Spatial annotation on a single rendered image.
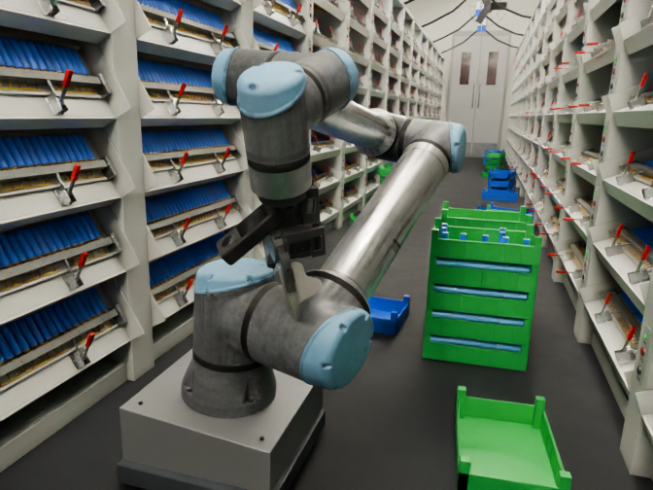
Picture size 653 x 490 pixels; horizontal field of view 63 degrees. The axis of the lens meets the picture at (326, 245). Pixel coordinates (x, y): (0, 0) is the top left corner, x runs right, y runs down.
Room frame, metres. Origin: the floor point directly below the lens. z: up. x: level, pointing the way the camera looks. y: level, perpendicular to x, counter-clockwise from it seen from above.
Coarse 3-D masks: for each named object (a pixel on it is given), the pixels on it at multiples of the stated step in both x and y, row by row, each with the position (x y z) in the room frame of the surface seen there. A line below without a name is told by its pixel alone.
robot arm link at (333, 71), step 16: (336, 48) 0.85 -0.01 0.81; (304, 64) 0.78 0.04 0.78; (320, 64) 0.79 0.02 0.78; (336, 64) 0.81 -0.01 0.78; (352, 64) 0.83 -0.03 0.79; (320, 80) 0.76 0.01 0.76; (336, 80) 0.79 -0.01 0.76; (352, 80) 0.82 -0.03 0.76; (336, 96) 0.79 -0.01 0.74; (352, 96) 0.84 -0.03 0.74
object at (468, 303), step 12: (432, 288) 1.49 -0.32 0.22; (432, 300) 1.49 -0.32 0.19; (444, 300) 1.48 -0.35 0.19; (456, 300) 1.48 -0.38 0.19; (468, 300) 1.47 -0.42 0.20; (480, 300) 1.46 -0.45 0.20; (492, 300) 1.45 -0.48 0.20; (504, 300) 1.44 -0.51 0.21; (516, 300) 1.44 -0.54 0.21; (528, 300) 1.43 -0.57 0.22; (468, 312) 1.47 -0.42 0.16; (480, 312) 1.46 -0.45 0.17; (492, 312) 1.45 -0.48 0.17; (504, 312) 1.44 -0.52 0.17; (516, 312) 1.44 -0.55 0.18; (528, 312) 1.43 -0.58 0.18
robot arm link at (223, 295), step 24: (216, 264) 0.98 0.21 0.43; (240, 264) 0.98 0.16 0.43; (264, 264) 0.98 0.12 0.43; (216, 288) 0.90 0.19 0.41; (240, 288) 0.90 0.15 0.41; (264, 288) 0.91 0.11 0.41; (216, 312) 0.90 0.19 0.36; (240, 312) 0.88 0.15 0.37; (216, 336) 0.90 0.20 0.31; (240, 336) 0.87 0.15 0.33; (216, 360) 0.91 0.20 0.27; (240, 360) 0.91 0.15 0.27
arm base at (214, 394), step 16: (192, 352) 0.96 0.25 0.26; (192, 368) 0.94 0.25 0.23; (208, 368) 0.91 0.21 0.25; (224, 368) 0.90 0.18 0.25; (240, 368) 0.91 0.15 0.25; (256, 368) 0.93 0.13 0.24; (272, 368) 1.00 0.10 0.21; (192, 384) 0.94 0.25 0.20; (208, 384) 0.90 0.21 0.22; (224, 384) 0.90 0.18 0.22; (240, 384) 0.91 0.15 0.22; (256, 384) 0.92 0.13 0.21; (272, 384) 0.96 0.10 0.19; (192, 400) 0.91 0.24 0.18; (208, 400) 0.89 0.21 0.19; (224, 400) 0.89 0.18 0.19; (240, 400) 0.90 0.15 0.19; (256, 400) 0.92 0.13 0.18; (272, 400) 0.96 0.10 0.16; (224, 416) 0.89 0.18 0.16; (240, 416) 0.90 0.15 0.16
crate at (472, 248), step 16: (528, 224) 1.62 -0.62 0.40; (432, 240) 1.49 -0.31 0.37; (448, 240) 1.48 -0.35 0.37; (464, 240) 1.47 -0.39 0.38; (480, 240) 1.65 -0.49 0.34; (496, 240) 1.64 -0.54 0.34; (512, 240) 1.63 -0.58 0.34; (432, 256) 1.49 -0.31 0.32; (448, 256) 1.48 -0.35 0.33; (464, 256) 1.47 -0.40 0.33; (480, 256) 1.46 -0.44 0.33; (496, 256) 1.45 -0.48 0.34; (512, 256) 1.44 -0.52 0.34; (528, 256) 1.43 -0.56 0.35
